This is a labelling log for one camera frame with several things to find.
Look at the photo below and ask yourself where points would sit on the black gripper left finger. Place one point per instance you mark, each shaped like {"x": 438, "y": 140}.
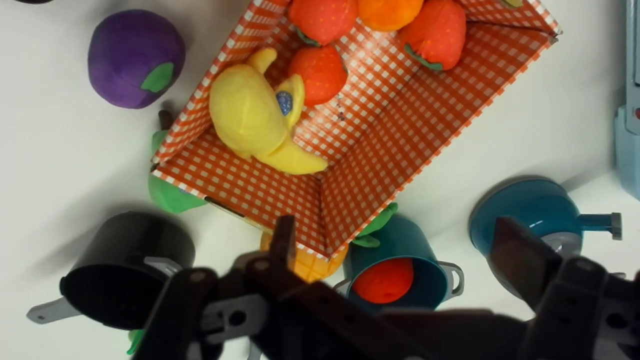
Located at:
{"x": 286, "y": 293}

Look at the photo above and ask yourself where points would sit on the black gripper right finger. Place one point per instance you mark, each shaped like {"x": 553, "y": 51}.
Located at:
{"x": 523, "y": 263}

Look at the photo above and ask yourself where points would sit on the yellow banana plush toy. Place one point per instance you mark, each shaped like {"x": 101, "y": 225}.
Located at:
{"x": 257, "y": 119}

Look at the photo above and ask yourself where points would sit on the orange pumpkin plush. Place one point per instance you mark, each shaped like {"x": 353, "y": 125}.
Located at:
{"x": 313, "y": 260}

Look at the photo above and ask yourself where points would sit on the teal toy pot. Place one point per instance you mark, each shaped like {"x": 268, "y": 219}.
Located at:
{"x": 434, "y": 280}

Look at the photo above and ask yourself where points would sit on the red tomato plush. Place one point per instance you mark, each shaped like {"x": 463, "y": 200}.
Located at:
{"x": 384, "y": 282}

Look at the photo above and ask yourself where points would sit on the green pear plush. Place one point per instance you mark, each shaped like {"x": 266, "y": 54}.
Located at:
{"x": 171, "y": 196}

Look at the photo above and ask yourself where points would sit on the black toy saucepan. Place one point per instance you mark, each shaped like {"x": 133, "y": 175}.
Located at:
{"x": 121, "y": 273}

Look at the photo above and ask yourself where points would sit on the orange checkered box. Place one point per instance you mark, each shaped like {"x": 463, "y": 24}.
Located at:
{"x": 376, "y": 135}

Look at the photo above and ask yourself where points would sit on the red strawberry plush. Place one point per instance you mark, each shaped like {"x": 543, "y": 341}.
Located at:
{"x": 436, "y": 35}

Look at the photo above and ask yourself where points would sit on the purple plum plush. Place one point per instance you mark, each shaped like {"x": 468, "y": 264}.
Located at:
{"x": 134, "y": 57}

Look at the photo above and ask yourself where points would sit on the light blue toaster oven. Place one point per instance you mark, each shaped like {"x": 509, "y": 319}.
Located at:
{"x": 626, "y": 125}

